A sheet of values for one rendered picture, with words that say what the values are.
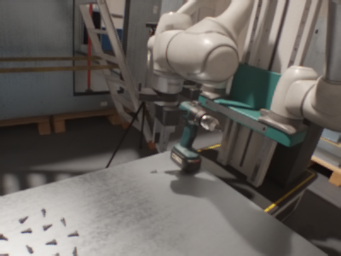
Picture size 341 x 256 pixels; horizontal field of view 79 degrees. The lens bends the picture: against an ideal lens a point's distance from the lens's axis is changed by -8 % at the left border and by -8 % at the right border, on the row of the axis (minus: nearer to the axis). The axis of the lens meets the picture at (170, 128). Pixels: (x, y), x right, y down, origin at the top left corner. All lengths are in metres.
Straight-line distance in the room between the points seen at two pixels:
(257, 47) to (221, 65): 0.94
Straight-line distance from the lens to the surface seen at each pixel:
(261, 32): 1.37
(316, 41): 6.95
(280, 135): 1.07
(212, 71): 0.43
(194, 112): 0.74
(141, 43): 2.70
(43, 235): 0.61
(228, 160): 1.58
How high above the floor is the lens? 1.11
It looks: 24 degrees down
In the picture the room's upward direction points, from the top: 9 degrees clockwise
